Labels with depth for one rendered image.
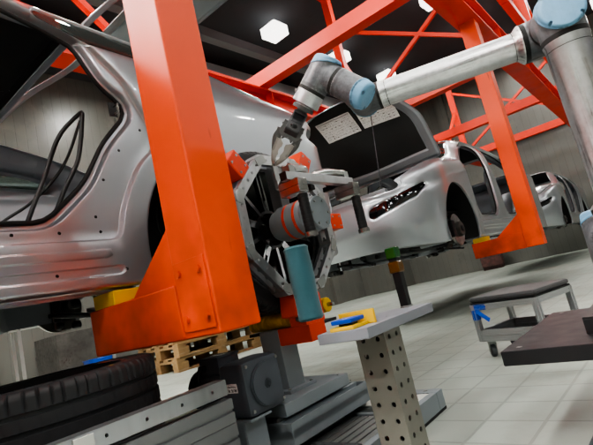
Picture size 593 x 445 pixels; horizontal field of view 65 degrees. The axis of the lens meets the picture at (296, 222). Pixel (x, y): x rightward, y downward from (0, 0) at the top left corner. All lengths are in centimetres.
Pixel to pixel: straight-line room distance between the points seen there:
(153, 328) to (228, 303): 31
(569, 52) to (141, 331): 144
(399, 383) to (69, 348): 781
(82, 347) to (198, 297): 769
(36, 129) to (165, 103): 989
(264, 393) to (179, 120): 89
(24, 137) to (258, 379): 993
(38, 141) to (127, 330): 969
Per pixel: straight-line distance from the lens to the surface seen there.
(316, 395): 183
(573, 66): 142
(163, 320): 148
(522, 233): 517
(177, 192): 139
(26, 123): 1129
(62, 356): 887
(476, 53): 158
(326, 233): 199
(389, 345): 142
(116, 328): 172
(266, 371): 160
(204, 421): 135
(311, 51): 572
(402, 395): 145
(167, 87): 147
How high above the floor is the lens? 57
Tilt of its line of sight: 9 degrees up
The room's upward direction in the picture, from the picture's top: 13 degrees counter-clockwise
